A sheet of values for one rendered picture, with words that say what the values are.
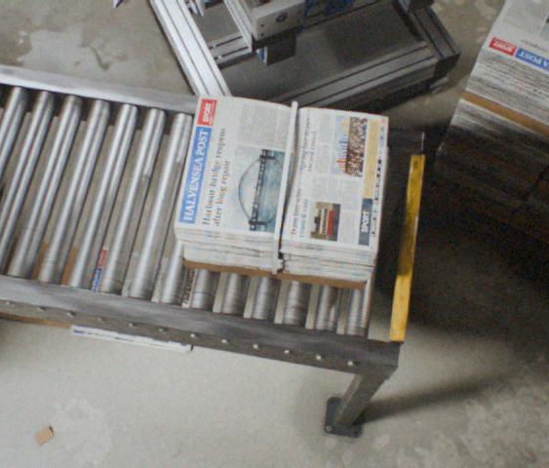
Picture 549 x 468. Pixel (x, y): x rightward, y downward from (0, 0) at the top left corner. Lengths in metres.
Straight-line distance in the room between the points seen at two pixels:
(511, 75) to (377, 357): 0.78
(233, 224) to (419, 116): 1.47
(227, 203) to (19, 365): 1.23
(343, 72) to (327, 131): 1.07
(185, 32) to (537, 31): 1.18
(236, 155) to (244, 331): 0.36
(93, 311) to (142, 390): 0.80
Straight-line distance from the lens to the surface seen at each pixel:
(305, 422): 2.32
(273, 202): 1.39
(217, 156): 1.43
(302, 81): 2.51
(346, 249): 1.37
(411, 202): 1.66
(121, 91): 1.81
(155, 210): 1.65
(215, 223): 1.37
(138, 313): 1.57
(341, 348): 1.54
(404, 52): 2.60
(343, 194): 1.40
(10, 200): 1.73
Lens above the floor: 2.29
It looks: 67 degrees down
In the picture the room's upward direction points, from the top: 3 degrees clockwise
